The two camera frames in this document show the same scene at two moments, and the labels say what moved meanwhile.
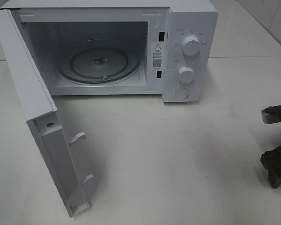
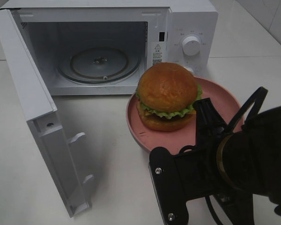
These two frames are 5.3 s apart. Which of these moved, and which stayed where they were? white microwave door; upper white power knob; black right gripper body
Moved: black right gripper body
Stayed: white microwave door; upper white power knob
